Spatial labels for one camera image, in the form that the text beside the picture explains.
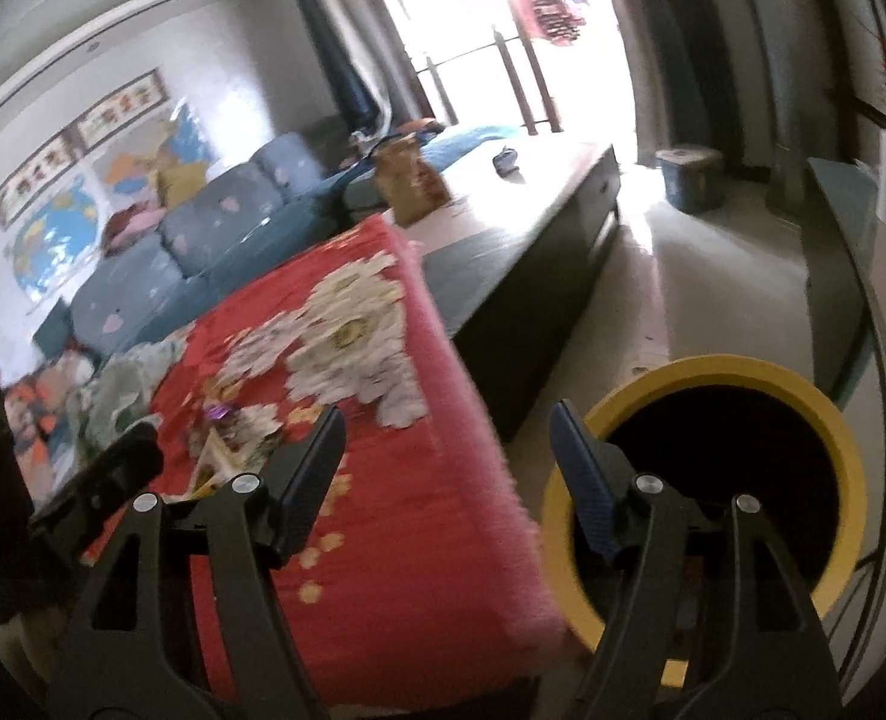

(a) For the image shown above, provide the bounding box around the dark grey curtain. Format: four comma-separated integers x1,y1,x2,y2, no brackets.
640,0,744,172

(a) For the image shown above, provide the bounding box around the framed picture strip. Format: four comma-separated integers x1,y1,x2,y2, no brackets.
0,68,169,231

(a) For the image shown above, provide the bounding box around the world map poster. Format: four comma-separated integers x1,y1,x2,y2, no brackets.
7,172,106,304

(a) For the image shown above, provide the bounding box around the light green crumpled cloth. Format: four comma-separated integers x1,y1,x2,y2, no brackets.
67,328,189,455

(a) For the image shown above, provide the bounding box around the blue lidded bucket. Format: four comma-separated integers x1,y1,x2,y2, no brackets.
656,145,725,215

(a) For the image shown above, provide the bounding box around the dark blue curtain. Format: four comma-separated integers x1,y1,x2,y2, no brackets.
297,0,381,137

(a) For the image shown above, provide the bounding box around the purple candy wrapper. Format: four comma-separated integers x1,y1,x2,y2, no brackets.
202,401,238,426

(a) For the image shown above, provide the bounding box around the dark shoe on floor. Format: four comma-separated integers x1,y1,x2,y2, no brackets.
492,146,519,177

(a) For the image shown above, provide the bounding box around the blue sofa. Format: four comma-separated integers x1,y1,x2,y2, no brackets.
32,125,520,361

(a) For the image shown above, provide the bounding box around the dark low coffee table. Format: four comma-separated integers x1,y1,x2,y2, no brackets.
404,133,621,442

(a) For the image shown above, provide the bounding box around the brown paper bag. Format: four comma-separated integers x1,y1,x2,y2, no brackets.
372,135,453,227

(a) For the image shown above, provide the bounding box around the red floral tablecloth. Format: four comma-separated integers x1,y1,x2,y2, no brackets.
81,213,573,714

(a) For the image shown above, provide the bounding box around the yellow cushion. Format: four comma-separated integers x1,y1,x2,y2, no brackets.
157,161,207,210

